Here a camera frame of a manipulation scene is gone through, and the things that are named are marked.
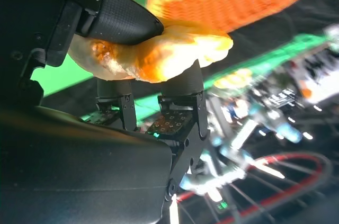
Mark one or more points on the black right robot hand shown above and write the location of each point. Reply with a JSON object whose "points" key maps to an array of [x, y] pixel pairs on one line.
{"points": [[66, 168]]}

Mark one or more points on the orange white striped bread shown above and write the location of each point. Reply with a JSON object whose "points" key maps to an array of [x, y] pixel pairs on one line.
{"points": [[172, 57]]}

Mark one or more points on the bicycle wheel red rim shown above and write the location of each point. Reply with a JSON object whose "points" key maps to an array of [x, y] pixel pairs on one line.
{"points": [[291, 156]]}

